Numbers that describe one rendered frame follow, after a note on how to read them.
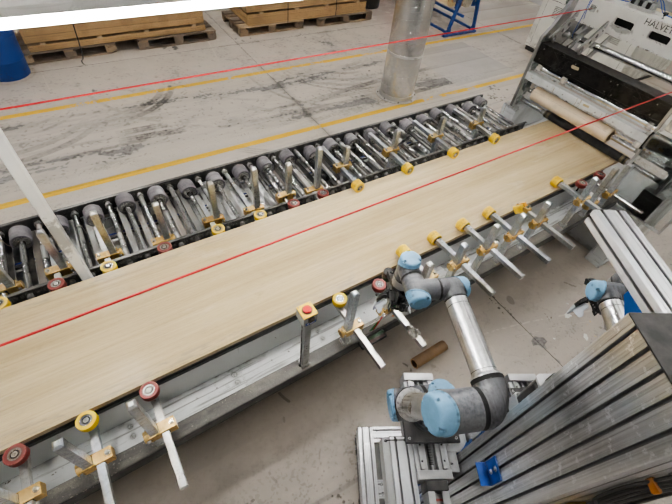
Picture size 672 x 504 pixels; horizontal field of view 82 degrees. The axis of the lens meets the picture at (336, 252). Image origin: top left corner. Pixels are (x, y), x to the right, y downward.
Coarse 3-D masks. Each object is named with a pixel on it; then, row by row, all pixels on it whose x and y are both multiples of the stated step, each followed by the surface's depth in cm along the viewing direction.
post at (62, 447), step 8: (56, 440) 136; (64, 440) 137; (56, 448) 134; (64, 448) 136; (72, 448) 141; (64, 456) 140; (72, 456) 142; (80, 456) 146; (88, 456) 154; (80, 464) 149; (88, 464) 153; (96, 472) 161
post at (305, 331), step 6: (306, 330) 177; (306, 336) 181; (300, 342) 190; (306, 342) 186; (300, 348) 191; (306, 348) 191; (300, 354) 196; (306, 354) 196; (300, 360) 201; (306, 360) 201
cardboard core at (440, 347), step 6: (438, 342) 294; (444, 342) 293; (432, 348) 289; (438, 348) 289; (444, 348) 291; (420, 354) 285; (426, 354) 285; (432, 354) 286; (438, 354) 289; (414, 360) 281; (420, 360) 282; (426, 360) 284; (414, 366) 285; (420, 366) 283
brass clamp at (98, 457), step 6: (102, 450) 158; (114, 450) 163; (96, 456) 157; (102, 456) 157; (108, 456) 157; (114, 456) 159; (96, 462) 155; (102, 462) 156; (108, 462) 159; (78, 468) 153; (90, 468) 154; (96, 468) 157; (78, 474) 153; (84, 474) 154
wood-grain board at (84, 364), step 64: (384, 192) 274; (448, 192) 281; (512, 192) 287; (192, 256) 222; (256, 256) 226; (320, 256) 230; (384, 256) 235; (0, 320) 186; (128, 320) 192; (192, 320) 195; (256, 320) 198; (0, 384) 167; (64, 384) 169; (128, 384) 172; (0, 448) 151
